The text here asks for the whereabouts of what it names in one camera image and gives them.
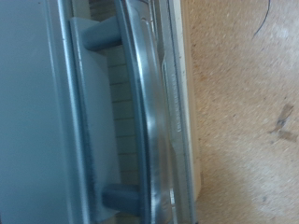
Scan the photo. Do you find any glass oven door with handle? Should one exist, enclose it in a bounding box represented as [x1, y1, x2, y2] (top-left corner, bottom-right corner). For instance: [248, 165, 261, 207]
[66, 0, 196, 224]

